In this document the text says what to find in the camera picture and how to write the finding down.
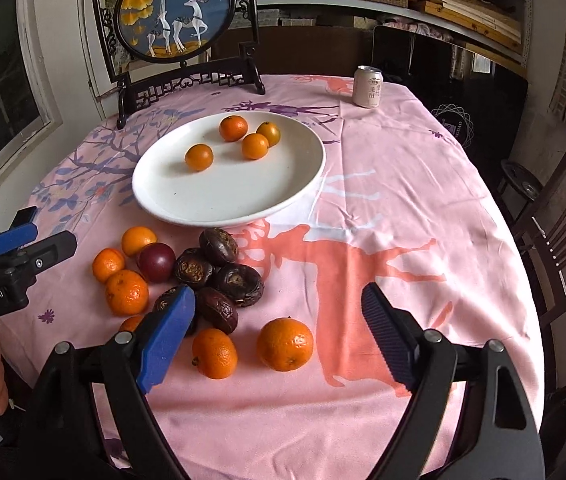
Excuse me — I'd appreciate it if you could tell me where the pink floral tablecloth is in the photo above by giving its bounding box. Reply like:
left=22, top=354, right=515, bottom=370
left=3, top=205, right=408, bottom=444
left=0, top=76, right=544, bottom=479

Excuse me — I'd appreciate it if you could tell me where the pale drink can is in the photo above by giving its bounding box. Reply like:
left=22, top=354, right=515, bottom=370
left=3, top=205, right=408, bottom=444
left=353, top=65, right=383, bottom=108

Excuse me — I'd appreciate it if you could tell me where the dark passion fruit hidden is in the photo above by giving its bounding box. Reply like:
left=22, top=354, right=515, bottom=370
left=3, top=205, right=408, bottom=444
left=153, top=284, right=199, bottom=337

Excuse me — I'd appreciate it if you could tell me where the dark wooden chair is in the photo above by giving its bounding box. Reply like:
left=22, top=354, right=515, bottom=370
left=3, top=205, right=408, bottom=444
left=510, top=146, right=566, bottom=331

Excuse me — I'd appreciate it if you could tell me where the small orange on plate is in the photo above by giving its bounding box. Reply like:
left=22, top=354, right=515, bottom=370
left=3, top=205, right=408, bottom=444
left=241, top=133, right=269, bottom=160

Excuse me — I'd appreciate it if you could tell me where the black round stool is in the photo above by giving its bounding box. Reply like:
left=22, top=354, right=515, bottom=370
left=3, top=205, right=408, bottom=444
left=497, top=159, right=544, bottom=221

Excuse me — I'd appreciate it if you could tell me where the dark passion fruit front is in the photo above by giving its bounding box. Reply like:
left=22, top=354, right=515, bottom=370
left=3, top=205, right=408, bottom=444
left=195, top=287, right=239, bottom=335

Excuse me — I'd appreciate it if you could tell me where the orange on plate back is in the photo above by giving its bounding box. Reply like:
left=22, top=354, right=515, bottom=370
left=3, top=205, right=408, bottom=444
left=218, top=115, right=248, bottom=142

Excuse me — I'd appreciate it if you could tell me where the large white plate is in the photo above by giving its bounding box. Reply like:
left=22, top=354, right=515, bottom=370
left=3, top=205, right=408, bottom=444
left=132, top=110, right=326, bottom=228

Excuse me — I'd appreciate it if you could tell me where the smooth orange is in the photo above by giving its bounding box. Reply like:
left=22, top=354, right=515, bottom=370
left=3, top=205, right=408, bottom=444
left=120, top=226, right=157, bottom=258

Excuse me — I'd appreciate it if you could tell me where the round deer embroidery screen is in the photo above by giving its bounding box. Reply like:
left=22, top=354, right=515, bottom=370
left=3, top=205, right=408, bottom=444
left=91, top=0, right=266, bottom=128

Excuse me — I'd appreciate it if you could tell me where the front orange on plate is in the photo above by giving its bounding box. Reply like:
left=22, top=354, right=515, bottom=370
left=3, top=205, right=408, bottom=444
left=184, top=143, right=213, bottom=171

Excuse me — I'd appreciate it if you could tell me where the dark red plum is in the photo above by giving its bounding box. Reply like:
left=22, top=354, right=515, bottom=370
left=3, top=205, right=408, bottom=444
left=135, top=243, right=176, bottom=283

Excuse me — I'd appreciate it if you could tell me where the large bumpy mandarin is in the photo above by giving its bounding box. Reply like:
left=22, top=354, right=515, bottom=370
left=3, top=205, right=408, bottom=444
left=105, top=269, right=149, bottom=316

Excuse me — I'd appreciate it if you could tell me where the dark passion fruit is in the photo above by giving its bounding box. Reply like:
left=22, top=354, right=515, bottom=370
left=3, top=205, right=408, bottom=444
left=198, top=228, right=239, bottom=266
left=172, top=248, right=213, bottom=289
left=195, top=287, right=239, bottom=335
left=211, top=263, right=265, bottom=308

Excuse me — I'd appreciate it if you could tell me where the dark passion fruit back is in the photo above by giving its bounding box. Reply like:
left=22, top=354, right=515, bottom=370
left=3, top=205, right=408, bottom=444
left=198, top=228, right=239, bottom=266

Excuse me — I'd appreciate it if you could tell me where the yellowish orange on plate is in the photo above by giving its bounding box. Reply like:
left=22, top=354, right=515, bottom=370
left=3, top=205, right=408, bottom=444
left=256, top=122, right=281, bottom=148

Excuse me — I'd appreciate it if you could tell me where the partly hidden small mandarin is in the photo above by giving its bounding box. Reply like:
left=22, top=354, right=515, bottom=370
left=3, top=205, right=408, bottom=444
left=118, top=314, right=144, bottom=332

